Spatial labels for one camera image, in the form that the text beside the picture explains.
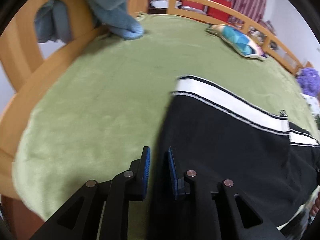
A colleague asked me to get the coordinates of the black pants white stripe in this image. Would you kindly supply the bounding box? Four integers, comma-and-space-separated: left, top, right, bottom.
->
157, 75, 319, 226

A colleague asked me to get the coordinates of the green bed blanket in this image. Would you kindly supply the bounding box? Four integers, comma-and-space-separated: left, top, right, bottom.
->
12, 15, 319, 220

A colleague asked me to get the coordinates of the white dotted pillow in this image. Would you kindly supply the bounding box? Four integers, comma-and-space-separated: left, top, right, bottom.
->
301, 93, 320, 116

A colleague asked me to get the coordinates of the purple plush toy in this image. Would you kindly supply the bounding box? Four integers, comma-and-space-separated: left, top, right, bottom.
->
297, 67, 320, 97

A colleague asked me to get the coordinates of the colourful geometric pillow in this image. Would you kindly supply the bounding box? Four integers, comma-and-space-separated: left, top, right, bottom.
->
206, 24, 267, 61

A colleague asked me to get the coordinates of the grey blue hanging cloth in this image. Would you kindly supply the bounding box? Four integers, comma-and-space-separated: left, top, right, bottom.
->
34, 0, 72, 43

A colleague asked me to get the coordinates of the left red chair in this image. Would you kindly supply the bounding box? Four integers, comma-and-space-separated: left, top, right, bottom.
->
181, 0, 205, 12

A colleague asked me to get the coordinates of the wooden bed frame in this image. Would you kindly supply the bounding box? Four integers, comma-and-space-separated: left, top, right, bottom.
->
0, 0, 315, 201

